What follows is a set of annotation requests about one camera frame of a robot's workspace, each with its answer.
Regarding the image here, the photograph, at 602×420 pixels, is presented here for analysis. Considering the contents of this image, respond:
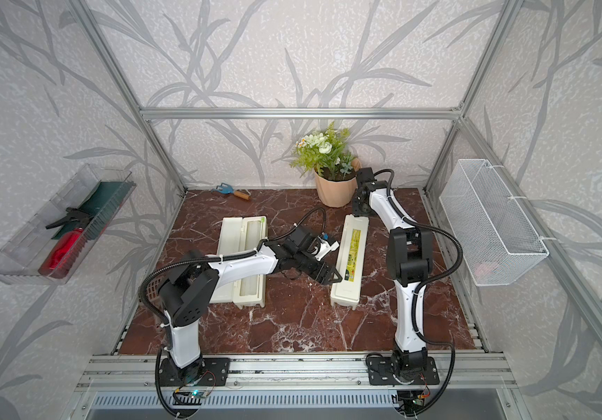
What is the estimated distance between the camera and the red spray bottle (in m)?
0.57

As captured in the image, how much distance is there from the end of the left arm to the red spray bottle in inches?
18.6

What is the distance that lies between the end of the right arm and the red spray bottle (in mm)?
720

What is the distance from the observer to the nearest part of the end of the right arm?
0.75 meters

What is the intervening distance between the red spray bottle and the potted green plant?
650mm

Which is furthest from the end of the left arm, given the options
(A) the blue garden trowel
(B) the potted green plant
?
(A) the blue garden trowel

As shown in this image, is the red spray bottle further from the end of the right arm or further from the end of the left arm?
the end of the right arm

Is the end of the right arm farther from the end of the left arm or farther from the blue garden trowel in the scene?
the blue garden trowel

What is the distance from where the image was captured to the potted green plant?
0.95m

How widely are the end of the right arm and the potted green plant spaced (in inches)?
5.9
